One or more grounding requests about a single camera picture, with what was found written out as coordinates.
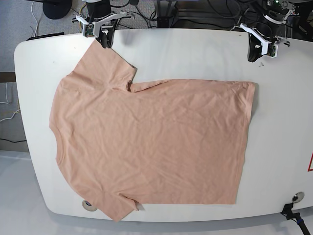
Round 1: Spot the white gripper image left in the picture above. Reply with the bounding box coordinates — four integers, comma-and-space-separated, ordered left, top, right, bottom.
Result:
72, 12, 134, 48

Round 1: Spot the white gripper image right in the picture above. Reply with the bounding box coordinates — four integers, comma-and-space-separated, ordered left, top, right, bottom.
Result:
233, 22, 291, 62

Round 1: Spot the peach pink T-shirt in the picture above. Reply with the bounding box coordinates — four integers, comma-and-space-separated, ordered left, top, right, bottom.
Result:
49, 41, 256, 221

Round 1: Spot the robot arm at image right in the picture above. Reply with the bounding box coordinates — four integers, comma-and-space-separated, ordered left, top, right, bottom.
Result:
238, 0, 294, 63

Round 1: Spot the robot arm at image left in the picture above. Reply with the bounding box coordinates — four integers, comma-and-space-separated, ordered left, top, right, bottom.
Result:
75, 0, 134, 48

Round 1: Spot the black round stand base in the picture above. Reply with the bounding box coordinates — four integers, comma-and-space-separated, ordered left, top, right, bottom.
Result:
43, 0, 72, 20

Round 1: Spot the yellow floor cable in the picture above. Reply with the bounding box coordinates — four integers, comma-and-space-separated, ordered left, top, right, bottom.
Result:
78, 0, 90, 32

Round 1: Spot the black metal frame post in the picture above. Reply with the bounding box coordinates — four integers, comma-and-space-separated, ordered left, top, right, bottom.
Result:
153, 0, 178, 28

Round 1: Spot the white floor cable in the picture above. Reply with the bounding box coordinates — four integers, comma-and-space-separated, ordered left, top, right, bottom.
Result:
29, 0, 40, 38

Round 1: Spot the right table cable grommet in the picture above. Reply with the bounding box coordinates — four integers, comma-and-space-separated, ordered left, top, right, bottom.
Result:
291, 191, 305, 203

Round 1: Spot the table cable grommet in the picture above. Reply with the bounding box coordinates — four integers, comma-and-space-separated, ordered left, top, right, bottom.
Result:
291, 191, 305, 203
82, 200, 97, 212

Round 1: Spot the black clamp with cable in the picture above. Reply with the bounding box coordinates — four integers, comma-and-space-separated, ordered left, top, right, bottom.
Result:
280, 203, 311, 235

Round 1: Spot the left table cable grommet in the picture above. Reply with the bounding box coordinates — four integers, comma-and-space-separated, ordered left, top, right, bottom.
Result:
82, 200, 97, 212

